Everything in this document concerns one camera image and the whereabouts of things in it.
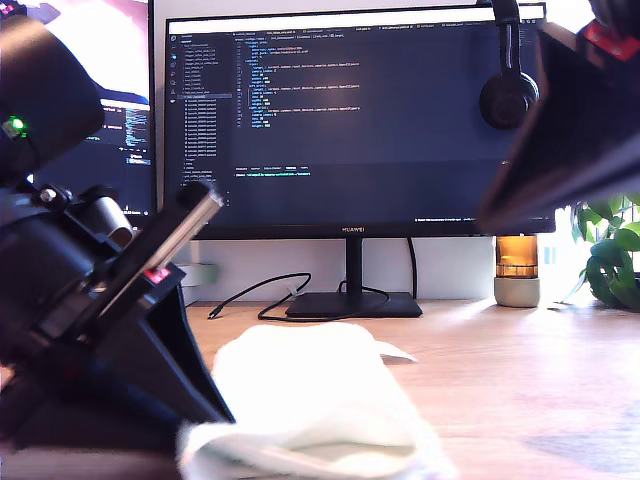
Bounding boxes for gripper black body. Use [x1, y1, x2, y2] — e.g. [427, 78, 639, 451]
[0, 182, 224, 361]

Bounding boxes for white pink tea towel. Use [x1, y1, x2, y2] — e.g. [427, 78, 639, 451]
[177, 322, 460, 480]

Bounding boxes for black headphones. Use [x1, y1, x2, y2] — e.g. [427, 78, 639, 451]
[478, 0, 542, 130]

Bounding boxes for long white box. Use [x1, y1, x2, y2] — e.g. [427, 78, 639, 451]
[178, 260, 220, 289]

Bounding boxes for green leafy potted plant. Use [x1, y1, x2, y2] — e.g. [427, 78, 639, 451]
[569, 192, 640, 312]

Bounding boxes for amber glass jar, pale base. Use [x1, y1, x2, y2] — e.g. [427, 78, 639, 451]
[493, 233, 543, 308]

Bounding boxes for black monitor with thin bezel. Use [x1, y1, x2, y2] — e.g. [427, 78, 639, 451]
[0, 0, 159, 221]

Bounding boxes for black Huawei monitor with stand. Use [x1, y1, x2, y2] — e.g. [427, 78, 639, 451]
[163, 5, 557, 319]

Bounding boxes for black cable with white tag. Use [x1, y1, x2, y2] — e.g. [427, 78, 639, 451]
[207, 271, 315, 321]

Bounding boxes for black cable behind monitor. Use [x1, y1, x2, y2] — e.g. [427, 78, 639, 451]
[407, 237, 420, 299]

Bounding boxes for black cable over monitor stand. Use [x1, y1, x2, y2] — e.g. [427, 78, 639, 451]
[335, 278, 392, 306]

